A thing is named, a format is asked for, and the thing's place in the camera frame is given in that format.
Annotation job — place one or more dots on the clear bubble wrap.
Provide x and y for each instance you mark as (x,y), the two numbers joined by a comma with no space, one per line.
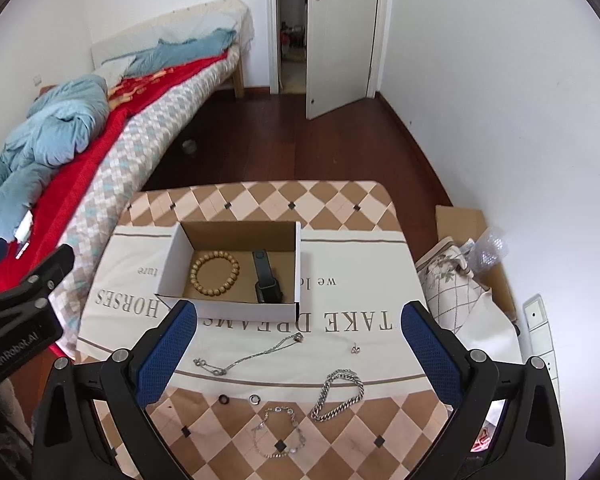
(490,252)

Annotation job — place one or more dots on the pale pillow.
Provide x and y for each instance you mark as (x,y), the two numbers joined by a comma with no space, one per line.
(110,67)

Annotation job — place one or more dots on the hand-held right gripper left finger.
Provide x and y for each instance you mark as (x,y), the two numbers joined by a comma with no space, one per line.
(167,352)

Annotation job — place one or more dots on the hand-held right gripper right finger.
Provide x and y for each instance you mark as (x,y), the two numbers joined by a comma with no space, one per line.
(430,355)

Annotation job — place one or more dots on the checked printed tablecloth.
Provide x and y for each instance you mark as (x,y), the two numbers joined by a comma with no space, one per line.
(350,260)

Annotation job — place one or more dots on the wooden bed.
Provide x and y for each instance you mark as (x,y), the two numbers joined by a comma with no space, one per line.
(238,75)

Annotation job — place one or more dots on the white power strip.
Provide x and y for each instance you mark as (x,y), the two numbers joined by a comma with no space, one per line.
(537,320)

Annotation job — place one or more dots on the small round grey object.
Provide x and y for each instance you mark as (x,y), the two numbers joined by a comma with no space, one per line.
(188,146)

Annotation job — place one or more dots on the black smart band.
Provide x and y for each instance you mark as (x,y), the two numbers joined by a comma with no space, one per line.
(269,290)

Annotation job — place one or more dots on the red blanket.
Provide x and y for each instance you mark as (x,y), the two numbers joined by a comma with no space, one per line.
(80,170)

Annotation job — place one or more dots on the cream headboard cover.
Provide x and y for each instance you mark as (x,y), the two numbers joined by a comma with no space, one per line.
(205,15)

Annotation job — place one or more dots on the checked bedsheet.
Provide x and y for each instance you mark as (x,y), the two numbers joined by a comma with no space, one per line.
(145,130)

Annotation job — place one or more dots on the red patterned packet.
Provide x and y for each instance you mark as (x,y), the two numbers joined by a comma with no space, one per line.
(481,442)

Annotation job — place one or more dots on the large light blue quilt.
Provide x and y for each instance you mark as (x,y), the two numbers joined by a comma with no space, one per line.
(45,130)

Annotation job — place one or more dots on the white door frame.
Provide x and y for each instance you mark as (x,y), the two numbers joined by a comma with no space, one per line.
(274,35)

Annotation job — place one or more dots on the flat cardboard sheet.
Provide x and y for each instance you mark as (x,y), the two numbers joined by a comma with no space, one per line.
(460,220)

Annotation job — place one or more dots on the white door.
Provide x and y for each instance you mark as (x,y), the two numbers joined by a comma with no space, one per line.
(340,35)

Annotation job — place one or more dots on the white cardboard box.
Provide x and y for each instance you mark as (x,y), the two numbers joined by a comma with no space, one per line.
(220,234)

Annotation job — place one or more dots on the thin blue blanket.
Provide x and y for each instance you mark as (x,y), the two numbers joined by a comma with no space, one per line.
(190,50)

